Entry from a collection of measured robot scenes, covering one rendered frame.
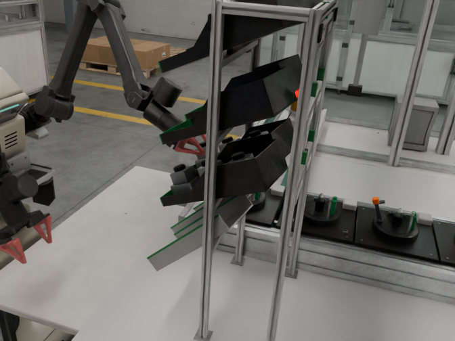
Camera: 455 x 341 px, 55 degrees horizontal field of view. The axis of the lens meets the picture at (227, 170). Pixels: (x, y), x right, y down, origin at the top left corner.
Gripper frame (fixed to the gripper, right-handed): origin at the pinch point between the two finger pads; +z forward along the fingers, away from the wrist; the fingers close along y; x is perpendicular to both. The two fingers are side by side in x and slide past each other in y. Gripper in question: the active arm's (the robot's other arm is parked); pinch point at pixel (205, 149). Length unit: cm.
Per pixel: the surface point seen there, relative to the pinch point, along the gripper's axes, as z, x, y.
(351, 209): 47, 8, 38
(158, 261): 8.4, 22.0, -22.1
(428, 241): 69, -2, 31
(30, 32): -320, 193, 302
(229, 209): 15.4, 3.7, -10.7
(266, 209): 22.9, 19.8, 24.3
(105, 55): -307, 240, 451
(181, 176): 2.1, -0.9, -18.2
